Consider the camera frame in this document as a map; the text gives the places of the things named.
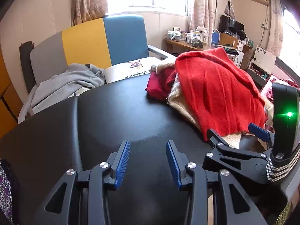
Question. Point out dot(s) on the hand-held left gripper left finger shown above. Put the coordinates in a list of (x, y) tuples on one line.
[(123, 164)]

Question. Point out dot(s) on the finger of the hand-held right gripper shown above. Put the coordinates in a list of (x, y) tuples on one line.
[(218, 138), (257, 130)]

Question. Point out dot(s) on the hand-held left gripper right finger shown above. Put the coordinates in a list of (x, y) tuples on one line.
[(172, 164)]

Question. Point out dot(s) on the red knit sweater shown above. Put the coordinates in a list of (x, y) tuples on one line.
[(211, 86)]

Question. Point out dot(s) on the cream fuzzy garment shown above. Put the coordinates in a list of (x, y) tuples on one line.
[(180, 107)]

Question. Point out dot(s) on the white box with flower stickers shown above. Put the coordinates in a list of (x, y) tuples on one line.
[(266, 57)]

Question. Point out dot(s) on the dark red garment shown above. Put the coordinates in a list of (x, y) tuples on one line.
[(157, 84)]

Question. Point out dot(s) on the small bright window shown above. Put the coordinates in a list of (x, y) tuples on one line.
[(291, 42)]

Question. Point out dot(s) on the white printed cushion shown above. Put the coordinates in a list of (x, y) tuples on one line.
[(126, 71)]

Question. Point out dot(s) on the small desk fan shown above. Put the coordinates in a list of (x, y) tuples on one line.
[(241, 36)]

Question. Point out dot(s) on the wooden desk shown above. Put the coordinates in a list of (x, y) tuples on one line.
[(178, 45)]

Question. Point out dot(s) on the grey garment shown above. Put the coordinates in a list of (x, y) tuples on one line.
[(63, 82)]

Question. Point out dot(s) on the beige patterned curtain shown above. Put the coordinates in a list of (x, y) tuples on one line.
[(202, 4), (276, 23), (90, 0)]

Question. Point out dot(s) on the black monitor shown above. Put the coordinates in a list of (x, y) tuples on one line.
[(230, 25)]

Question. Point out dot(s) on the purple patterned cloth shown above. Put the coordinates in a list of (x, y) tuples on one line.
[(5, 192)]

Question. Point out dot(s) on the grey yellow blue chair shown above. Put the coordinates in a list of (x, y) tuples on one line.
[(84, 42)]

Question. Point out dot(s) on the orange cabinet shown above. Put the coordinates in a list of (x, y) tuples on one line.
[(8, 98)]

